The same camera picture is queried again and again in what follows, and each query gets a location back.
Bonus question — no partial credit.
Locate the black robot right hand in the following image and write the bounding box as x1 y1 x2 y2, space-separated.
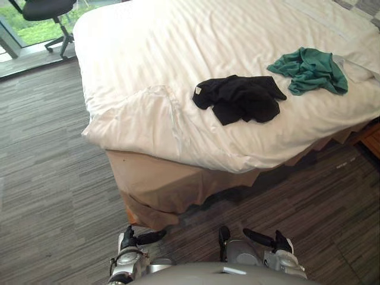
243 227 295 254

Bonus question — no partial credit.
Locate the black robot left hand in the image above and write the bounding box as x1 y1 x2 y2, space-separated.
118 225 167 251

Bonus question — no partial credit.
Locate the beige bed skirt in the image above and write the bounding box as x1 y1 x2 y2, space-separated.
105 117 376 229

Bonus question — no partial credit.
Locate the white quilt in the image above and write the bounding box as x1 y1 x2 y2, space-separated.
72 0 380 175

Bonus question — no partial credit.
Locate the grey robot torso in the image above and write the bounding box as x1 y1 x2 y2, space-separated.
129 261 326 285

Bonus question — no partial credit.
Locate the black garment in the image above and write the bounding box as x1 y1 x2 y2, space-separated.
192 74 288 126

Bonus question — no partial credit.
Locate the wooden nightstand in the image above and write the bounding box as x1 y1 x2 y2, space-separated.
353 116 380 163

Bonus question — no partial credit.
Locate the green garment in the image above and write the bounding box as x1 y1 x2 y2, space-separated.
266 46 349 97

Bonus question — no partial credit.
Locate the black office chair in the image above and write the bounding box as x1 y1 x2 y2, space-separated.
8 0 78 59

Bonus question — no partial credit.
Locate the grey checkered headboard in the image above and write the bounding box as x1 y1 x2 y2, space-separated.
332 0 380 23

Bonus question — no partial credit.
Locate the dark window frame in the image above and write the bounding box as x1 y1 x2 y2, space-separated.
0 14 77 80

